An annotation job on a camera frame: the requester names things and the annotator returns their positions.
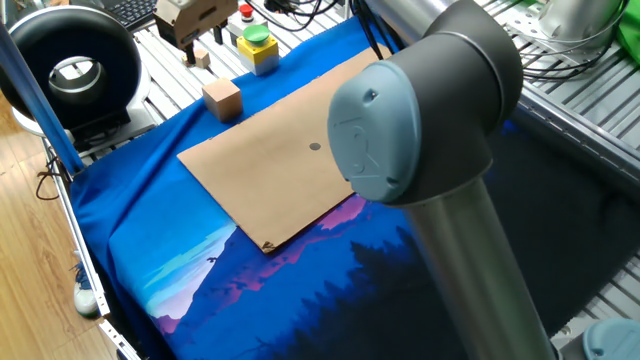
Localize silver metal gripper body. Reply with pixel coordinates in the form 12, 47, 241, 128
153, 0, 240, 51

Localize large wooden cube block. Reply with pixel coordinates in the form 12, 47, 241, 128
201, 77, 244, 124

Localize small wooden cube block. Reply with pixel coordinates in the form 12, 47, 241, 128
181, 48, 212, 70

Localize grey box red push button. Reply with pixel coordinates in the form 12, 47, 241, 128
227, 3, 269, 40

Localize yellow box green push button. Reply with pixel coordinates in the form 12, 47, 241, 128
235, 23, 280, 77

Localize black keyboard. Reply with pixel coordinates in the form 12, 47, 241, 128
102, 0, 159, 31

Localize brown cardboard sheet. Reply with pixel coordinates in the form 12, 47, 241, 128
177, 44, 394, 255

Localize blue landscape print cloth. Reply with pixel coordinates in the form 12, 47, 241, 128
69, 14, 640, 360

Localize blue slanted pole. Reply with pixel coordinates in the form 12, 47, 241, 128
0, 22, 85, 176

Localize white blue sneaker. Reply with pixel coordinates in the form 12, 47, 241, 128
72, 249, 101, 319

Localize silver metal cone base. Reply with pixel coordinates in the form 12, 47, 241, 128
537, 0, 626, 51

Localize green fabric bag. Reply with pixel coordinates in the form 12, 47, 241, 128
615, 0, 640, 66

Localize black cable bundle with plug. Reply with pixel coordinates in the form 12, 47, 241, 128
257, 0, 351, 32

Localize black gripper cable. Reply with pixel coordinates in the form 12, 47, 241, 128
349, 0, 389, 61

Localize black ring shaped device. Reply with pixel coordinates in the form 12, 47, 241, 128
0, 4, 159, 151

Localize dark cord loop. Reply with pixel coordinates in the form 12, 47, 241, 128
34, 157, 65, 202

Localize white table edge rail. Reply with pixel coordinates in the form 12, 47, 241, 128
42, 137, 141, 360

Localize black looped table cables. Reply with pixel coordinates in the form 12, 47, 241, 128
517, 0, 631, 84

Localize aluminium frame rail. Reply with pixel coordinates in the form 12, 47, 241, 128
509, 92, 640, 189

